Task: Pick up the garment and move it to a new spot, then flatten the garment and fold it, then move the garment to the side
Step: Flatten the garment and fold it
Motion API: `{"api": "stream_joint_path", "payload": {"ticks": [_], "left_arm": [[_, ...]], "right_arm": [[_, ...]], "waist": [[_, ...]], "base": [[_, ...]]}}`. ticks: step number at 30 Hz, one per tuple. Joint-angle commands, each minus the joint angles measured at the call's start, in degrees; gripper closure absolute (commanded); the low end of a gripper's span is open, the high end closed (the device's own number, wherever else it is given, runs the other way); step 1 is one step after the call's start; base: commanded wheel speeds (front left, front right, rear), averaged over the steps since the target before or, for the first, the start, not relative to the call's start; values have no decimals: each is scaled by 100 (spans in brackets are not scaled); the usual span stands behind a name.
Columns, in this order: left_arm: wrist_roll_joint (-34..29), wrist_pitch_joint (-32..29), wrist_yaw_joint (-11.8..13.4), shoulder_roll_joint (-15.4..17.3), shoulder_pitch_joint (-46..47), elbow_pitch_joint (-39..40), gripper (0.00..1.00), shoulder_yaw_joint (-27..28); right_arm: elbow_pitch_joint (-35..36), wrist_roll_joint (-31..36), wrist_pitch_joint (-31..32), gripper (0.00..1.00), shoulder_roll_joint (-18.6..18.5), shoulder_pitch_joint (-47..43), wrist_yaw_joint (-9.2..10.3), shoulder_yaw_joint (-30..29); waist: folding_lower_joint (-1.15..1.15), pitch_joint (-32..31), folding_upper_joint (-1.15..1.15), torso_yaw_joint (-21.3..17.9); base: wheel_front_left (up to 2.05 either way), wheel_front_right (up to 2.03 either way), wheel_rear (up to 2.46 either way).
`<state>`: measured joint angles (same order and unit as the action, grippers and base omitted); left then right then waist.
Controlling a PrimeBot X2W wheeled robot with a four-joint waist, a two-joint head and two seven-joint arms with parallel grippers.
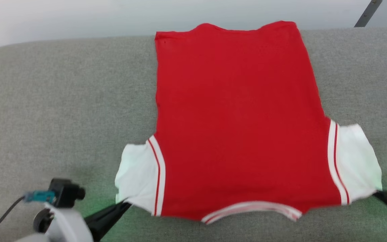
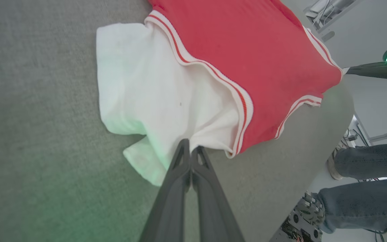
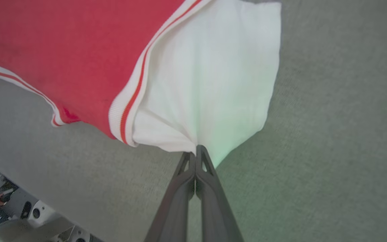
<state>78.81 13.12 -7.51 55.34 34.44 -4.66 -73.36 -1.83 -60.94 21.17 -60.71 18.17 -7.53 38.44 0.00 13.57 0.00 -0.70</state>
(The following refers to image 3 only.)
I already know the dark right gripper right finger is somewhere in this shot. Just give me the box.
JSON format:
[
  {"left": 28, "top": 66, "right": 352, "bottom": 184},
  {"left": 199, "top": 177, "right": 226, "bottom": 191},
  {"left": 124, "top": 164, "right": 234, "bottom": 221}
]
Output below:
[{"left": 195, "top": 145, "right": 245, "bottom": 242}]

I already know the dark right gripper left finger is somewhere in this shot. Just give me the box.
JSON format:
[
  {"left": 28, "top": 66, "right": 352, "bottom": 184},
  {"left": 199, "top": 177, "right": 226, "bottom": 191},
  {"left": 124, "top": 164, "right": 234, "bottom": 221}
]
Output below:
[{"left": 144, "top": 152, "right": 196, "bottom": 242}]

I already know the red and white shirt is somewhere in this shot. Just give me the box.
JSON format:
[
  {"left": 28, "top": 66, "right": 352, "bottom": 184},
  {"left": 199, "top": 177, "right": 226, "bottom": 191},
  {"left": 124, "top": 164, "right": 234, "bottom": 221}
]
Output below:
[{"left": 0, "top": 0, "right": 282, "bottom": 168}]

